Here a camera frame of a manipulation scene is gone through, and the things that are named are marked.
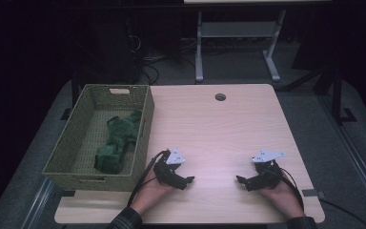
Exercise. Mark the green woven basket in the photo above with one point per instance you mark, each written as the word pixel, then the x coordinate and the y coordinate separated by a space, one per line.
pixel 76 140

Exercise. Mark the person's right hand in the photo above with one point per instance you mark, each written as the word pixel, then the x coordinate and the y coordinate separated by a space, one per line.
pixel 286 198

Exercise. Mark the person's left hand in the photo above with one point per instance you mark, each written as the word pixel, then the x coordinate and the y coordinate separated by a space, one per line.
pixel 151 195

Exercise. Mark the black metal stand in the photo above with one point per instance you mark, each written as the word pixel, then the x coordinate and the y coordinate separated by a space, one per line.
pixel 337 95

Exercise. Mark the green fleece cloth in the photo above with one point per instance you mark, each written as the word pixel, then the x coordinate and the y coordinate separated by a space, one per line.
pixel 116 149

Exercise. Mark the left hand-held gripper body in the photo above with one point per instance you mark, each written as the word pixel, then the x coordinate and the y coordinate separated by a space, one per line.
pixel 166 171

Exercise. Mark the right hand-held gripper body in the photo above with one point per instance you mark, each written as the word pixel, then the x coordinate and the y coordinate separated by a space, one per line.
pixel 267 176

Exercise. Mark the grey tape strip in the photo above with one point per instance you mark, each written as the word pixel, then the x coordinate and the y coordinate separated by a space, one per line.
pixel 311 192

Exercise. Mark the dark computer tower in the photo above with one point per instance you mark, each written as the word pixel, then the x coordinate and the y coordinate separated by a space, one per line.
pixel 120 51

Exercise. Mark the metal floor rail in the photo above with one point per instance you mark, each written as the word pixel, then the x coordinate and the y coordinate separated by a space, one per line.
pixel 38 203
pixel 355 159

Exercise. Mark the white metal stand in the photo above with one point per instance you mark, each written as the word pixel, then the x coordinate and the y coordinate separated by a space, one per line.
pixel 235 29

